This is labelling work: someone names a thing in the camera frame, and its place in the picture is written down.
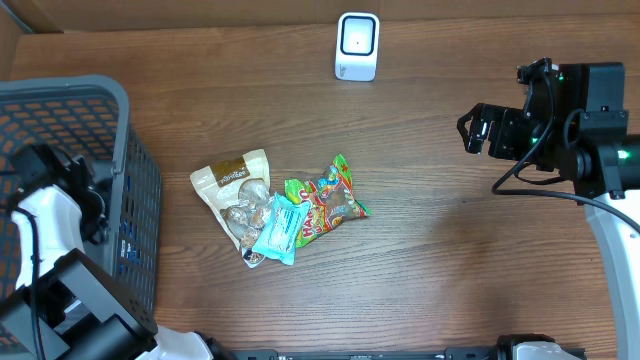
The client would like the green gummy candy bag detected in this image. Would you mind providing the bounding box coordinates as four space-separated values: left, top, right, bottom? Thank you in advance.
284 154 371 248

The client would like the teal snack packet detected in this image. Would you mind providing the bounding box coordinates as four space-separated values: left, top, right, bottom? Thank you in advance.
252 193 311 265

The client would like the beige mushroom snack bag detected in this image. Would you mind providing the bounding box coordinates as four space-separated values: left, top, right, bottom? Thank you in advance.
190 149 272 268

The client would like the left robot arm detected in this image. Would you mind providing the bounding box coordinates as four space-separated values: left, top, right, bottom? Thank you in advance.
1 145 233 360

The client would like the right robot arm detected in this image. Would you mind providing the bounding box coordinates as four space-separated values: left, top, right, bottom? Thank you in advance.
457 58 639 359

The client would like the grey plastic shopping basket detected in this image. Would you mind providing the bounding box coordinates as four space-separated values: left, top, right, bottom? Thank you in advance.
1 75 162 359

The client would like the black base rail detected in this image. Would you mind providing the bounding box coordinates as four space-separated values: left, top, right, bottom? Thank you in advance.
232 334 587 360

